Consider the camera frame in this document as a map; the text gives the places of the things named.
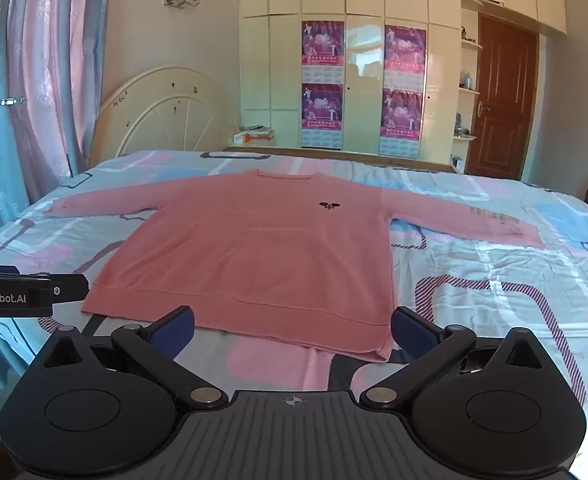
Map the cream wardrobe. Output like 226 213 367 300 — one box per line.
238 0 568 162

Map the cream round headboard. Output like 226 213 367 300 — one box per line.
90 66 240 158

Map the patterned pink blue bedsheet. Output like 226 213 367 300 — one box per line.
0 149 588 480

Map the pink sweater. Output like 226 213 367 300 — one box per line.
41 170 547 362

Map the cream corner shelf unit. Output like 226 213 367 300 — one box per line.
450 7 485 172

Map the purple wall poster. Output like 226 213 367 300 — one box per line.
384 24 428 92
378 89 424 157
301 83 345 150
301 21 345 85

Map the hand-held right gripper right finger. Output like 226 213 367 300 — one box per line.
359 306 552 410

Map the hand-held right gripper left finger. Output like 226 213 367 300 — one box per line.
36 305 230 411

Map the pink grey striped curtain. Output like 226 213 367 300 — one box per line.
4 0 116 188

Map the brown wooden door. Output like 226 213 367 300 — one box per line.
466 12 541 182

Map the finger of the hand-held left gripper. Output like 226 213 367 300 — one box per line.
49 273 90 307

